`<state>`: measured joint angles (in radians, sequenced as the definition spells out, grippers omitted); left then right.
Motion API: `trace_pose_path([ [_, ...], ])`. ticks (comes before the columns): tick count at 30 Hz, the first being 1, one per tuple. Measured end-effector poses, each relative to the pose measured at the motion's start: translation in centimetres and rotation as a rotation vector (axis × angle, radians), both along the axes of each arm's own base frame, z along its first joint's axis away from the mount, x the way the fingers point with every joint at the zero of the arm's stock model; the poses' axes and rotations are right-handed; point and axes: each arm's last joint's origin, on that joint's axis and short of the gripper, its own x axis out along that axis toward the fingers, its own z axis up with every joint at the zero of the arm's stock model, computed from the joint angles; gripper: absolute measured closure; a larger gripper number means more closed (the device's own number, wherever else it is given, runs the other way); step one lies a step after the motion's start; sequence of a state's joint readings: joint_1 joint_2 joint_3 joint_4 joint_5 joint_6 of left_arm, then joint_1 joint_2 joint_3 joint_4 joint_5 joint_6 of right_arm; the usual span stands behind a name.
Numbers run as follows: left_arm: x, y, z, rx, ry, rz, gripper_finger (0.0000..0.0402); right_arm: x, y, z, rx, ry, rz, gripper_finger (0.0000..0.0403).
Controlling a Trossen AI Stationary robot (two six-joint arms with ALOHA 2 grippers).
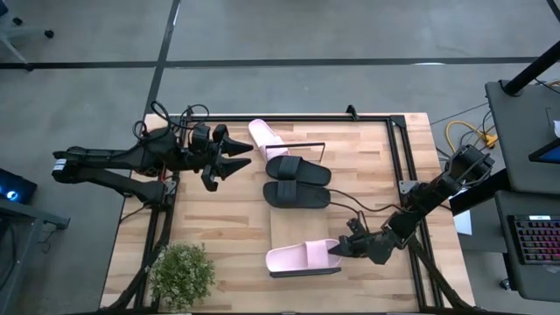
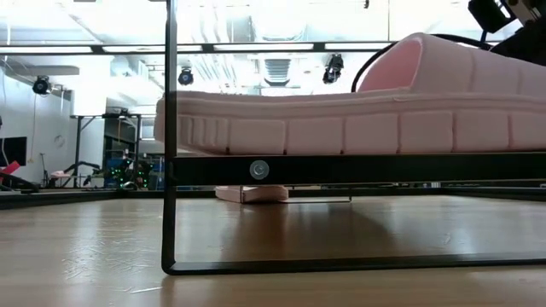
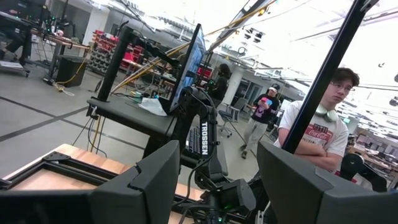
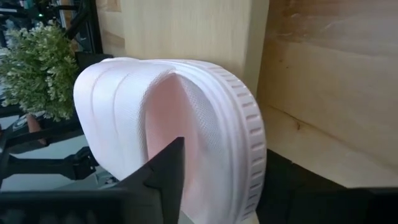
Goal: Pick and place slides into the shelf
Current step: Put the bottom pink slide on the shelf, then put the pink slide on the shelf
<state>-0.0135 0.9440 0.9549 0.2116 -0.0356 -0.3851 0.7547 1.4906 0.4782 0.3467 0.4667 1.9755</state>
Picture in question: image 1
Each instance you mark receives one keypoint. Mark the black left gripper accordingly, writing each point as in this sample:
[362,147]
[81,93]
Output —
[212,170]

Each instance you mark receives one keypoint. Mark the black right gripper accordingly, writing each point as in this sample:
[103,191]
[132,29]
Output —
[374,247]

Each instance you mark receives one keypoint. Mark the pink slide sandal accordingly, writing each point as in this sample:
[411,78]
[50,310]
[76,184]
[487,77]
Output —
[262,131]
[289,258]

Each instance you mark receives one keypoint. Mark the black slide sandal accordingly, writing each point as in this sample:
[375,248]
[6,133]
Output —
[302,197]
[306,172]

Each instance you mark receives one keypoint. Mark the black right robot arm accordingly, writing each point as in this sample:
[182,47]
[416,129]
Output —
[437,190]

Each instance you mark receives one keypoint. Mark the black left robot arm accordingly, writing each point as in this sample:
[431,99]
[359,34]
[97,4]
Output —
[109,162]

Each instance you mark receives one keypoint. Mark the white paper sheet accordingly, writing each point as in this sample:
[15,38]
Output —
[464,223]

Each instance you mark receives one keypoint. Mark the small green potted table plant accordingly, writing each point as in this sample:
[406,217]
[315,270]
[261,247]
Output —
[181,275]

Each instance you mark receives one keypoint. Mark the black flat panel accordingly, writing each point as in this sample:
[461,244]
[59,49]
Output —
[481,194]

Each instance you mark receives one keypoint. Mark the small black round knob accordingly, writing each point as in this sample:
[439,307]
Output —
[505,284]

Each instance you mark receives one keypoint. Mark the grey desk with keyboard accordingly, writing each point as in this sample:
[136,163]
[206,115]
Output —
[534,280]

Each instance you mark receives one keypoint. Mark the backlit black keyboard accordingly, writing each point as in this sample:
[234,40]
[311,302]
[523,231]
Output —
[538,240]

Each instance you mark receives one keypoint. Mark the grey metal stand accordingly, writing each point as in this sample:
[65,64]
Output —
[35,215]

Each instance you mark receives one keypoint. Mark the grey desk with black pole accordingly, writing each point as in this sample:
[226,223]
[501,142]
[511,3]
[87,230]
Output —
[520,127]

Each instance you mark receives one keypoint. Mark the black computer with blue light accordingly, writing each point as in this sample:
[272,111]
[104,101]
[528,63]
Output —
[17,188]

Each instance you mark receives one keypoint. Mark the grey office chair base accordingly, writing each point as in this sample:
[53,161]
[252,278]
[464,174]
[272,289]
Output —
[49,33]

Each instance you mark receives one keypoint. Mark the tablet with blue screen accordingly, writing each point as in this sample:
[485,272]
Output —
[551,154]

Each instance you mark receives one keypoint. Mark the black round pole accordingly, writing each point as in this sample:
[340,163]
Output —
[529,70]

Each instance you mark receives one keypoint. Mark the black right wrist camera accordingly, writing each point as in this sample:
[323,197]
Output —
[356,227]

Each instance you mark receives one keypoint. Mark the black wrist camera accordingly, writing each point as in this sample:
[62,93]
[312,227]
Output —
[201,137]
[356,227]

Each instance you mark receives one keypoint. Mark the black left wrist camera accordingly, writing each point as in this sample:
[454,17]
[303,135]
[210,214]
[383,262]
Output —
[201,137]

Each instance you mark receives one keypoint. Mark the wood shelf black metal frame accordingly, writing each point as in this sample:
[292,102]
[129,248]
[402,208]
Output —
[297,223]

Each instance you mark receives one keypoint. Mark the black aluminium table frame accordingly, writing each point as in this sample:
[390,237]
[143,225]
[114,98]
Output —
[306,118]

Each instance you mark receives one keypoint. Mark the black clamp mount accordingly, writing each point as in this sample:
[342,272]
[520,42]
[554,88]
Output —
[352,111]

